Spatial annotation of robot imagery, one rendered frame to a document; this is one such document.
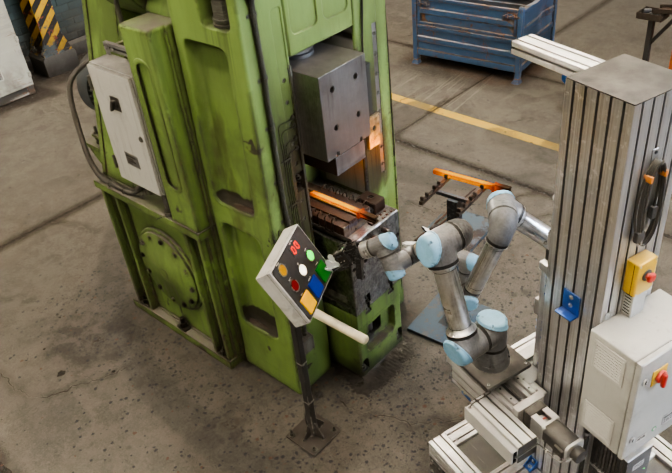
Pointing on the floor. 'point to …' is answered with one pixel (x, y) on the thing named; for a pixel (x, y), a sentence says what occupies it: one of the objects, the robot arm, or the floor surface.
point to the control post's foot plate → (314, 444)
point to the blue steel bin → (481, 20)
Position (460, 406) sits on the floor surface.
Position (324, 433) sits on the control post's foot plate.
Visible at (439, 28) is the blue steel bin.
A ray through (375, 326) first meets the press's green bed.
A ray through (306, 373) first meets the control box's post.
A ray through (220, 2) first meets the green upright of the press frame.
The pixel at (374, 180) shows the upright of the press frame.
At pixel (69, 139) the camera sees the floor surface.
